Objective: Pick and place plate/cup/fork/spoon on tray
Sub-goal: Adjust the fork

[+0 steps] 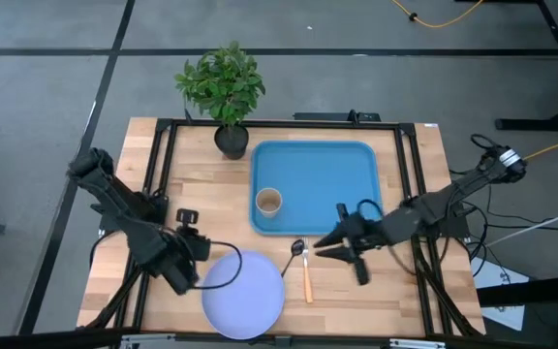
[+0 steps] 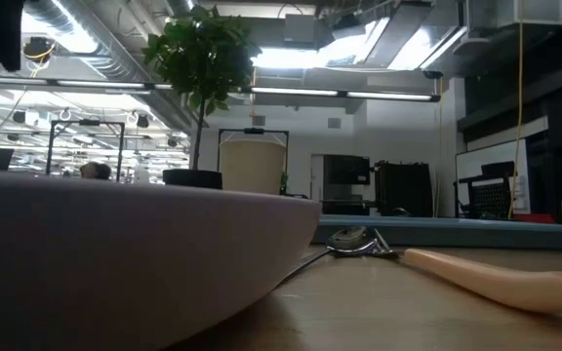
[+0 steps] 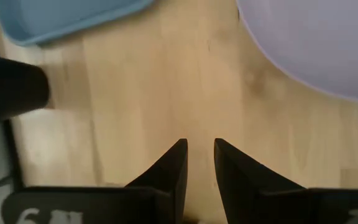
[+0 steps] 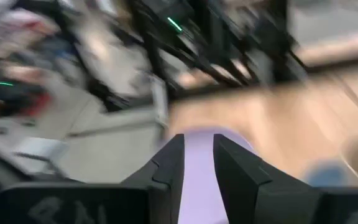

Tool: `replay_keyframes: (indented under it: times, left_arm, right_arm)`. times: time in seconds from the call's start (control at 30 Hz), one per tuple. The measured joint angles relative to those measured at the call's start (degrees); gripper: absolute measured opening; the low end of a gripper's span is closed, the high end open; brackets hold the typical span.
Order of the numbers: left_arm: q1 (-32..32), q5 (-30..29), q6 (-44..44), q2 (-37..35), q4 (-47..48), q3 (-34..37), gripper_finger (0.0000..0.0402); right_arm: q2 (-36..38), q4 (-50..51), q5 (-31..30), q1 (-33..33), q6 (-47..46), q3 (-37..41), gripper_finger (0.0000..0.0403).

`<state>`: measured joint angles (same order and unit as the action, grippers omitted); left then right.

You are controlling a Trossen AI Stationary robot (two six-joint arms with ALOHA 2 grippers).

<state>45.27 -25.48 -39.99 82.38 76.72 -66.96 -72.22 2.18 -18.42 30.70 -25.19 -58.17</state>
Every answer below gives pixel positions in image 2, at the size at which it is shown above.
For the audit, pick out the red flat object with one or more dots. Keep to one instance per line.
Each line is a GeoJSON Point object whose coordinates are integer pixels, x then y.
{"type": "Point", "coordinates": [534, 218]}

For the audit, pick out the black cabinet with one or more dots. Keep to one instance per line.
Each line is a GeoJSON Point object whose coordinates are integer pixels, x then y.
{"type": "Point", "coordinates": [403, 190]}

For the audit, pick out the person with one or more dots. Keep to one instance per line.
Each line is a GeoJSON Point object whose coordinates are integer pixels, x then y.
{"type": "Point", "coordinates": [95, 170]}

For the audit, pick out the whiteboard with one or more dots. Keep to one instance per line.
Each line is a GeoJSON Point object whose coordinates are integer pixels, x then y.
{"type": "Point", "coordinates": [486, 153]}

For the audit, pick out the silver ventilation duct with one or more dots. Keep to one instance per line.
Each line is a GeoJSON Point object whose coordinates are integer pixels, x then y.
{"type": "Point", "coordinates": [115, 53]}

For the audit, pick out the black mesh cart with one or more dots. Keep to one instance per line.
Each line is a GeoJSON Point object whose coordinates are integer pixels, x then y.
{"type": "Point", "coordinates": [491, 197]}

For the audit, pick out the black ceiling light rail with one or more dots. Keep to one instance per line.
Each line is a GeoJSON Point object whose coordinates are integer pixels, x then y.
{"type": "Point", "coordinates": [310, 91]}

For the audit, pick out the black frame with camera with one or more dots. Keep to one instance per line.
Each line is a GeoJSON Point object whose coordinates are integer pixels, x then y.
{"type": "Point", "coordinates": [254, 130]}

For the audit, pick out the blue plastic tray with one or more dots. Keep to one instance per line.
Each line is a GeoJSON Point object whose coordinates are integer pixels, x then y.
{"type": "Point", "coordinates": [456, 234]}

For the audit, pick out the beige ribbed paper cup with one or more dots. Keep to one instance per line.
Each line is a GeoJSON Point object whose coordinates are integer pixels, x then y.
{"type": "Point", "coordinates": [252, 166]}

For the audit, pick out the black plant pot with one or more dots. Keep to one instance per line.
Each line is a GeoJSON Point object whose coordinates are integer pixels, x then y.
{"type": "Point", "coordinates": [190, 178]}

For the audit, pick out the green leafy small tree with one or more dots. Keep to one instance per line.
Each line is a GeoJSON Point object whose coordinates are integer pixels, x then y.
{"type": "Point", "coordinates": [203, 53]}

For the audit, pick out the black metal frame stand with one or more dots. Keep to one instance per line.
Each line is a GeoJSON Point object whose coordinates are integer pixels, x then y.
{"type": "Point", "coordinates": [50, 146]}

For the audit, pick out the lavender plastic plate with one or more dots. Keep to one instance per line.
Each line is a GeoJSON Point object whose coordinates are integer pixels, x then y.
{"type": "Point", "coordinates": [115, 253]}

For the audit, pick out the metal spoon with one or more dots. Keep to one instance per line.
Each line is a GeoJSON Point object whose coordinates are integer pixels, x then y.
{"type": "Point", "coordinates": [351, 240]}

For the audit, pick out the black monitor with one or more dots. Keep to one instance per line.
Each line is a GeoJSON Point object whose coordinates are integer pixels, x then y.
{"type": "Point", "coordinates": [347, 169]}

